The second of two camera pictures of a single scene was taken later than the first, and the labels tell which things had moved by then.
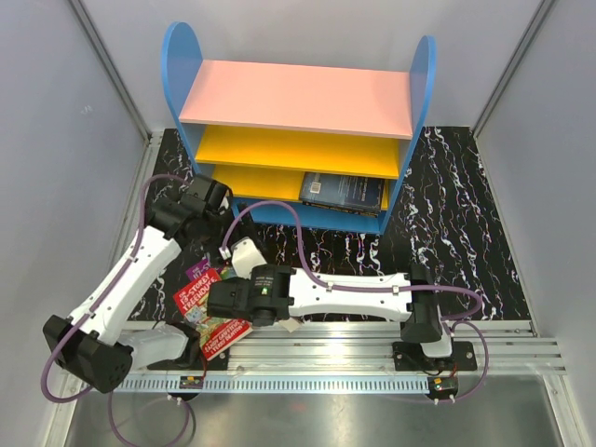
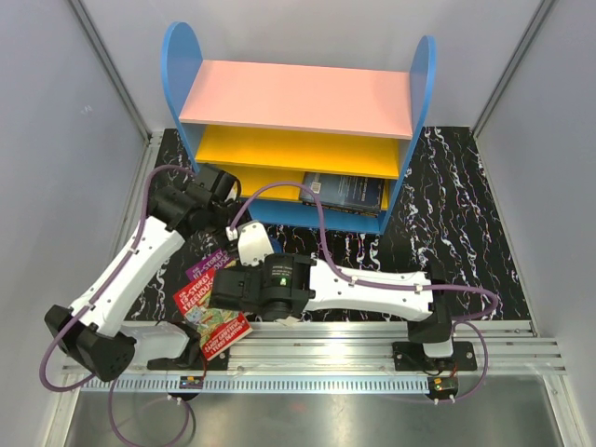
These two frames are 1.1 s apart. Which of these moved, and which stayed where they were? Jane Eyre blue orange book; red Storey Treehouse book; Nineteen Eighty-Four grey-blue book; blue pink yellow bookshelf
Moved: Jane Eyre blue orange book
Stayed: Nineteen Eighty-Four grey-blue book; blue pink yellow bookshelf; red Storey Treehouse book
